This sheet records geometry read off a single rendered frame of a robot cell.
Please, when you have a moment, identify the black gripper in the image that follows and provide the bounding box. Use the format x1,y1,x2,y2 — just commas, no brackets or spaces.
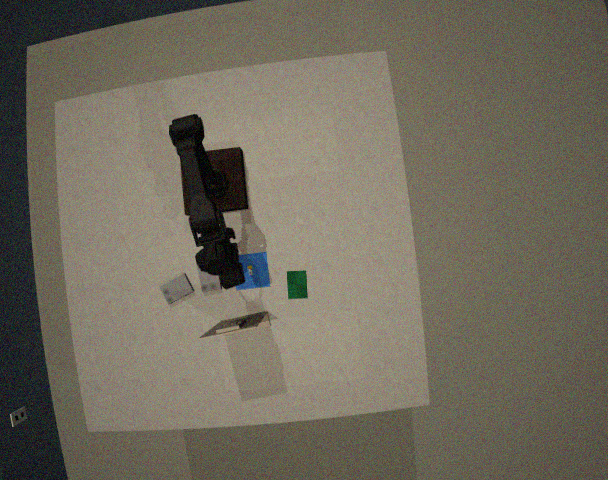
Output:
220,227,245,289

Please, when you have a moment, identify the blue square mat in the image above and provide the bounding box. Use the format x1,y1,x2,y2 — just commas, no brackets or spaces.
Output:
236,252,270,290

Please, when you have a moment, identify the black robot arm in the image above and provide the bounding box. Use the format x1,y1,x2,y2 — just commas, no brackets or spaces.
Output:
169,114,229,276

